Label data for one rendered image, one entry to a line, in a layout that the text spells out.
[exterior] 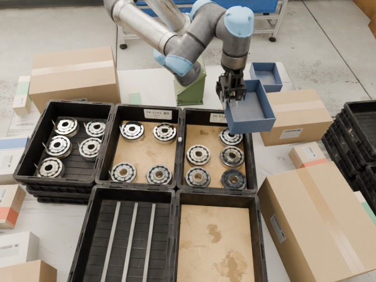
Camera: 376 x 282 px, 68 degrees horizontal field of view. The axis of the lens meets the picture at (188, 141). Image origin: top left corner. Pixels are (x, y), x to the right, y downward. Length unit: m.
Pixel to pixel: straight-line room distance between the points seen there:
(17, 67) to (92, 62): 1.76
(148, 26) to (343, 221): 0.94
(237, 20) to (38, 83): 1.07
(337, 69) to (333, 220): 2.39
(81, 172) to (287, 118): 0.96
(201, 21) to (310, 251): 0.80
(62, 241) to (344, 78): 2.88
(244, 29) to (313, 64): 2.57
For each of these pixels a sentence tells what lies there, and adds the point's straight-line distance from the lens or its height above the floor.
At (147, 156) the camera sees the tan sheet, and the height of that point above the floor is 0.83.
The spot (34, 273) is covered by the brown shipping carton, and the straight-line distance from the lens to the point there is 1.10.
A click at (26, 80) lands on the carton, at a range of 1.81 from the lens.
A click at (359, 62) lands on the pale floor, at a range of 3.59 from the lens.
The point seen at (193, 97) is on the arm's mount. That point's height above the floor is 0.76.
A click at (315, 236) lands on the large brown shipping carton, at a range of 1.10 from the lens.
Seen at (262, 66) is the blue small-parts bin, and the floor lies 0.74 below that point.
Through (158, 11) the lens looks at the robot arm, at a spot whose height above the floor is 1.24.
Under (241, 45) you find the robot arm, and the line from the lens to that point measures 0.79.
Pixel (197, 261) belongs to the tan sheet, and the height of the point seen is 0.83.
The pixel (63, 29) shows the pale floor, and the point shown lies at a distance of 3.63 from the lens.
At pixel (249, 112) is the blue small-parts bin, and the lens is 1.07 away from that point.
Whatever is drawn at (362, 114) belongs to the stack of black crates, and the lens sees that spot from 2.20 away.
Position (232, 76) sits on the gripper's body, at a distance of 0.83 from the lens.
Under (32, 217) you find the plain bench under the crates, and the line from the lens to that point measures 1.37.
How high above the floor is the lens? 1.85
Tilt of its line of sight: 54 degrees down
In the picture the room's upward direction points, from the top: 4 degrees clockwise
